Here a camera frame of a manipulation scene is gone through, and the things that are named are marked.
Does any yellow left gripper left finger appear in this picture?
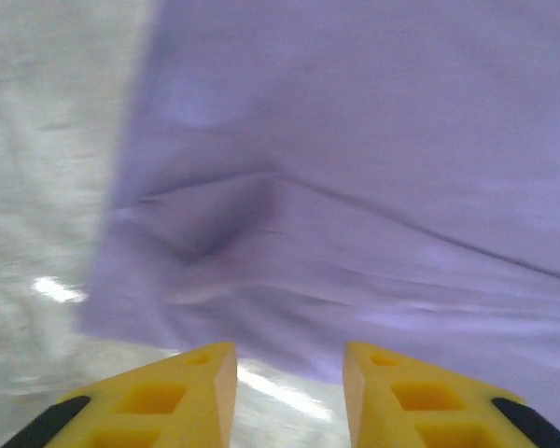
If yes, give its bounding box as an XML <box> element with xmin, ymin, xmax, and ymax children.
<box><xmin>2</xmin><ymin>342</ymin><xmax>239</xmax><ymax>448</ymax></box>

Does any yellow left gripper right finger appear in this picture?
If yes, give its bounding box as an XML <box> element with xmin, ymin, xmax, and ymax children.
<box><xmin>343</xmin><ymin>342</ymin><xmax>560</xmax><ymax>448</ymax></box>

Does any purple cloth garment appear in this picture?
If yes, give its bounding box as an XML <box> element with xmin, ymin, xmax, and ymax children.
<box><xmin>77</xmin><ymin>0</ymin><xmax>560</xmax><ymax>440</ymax></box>

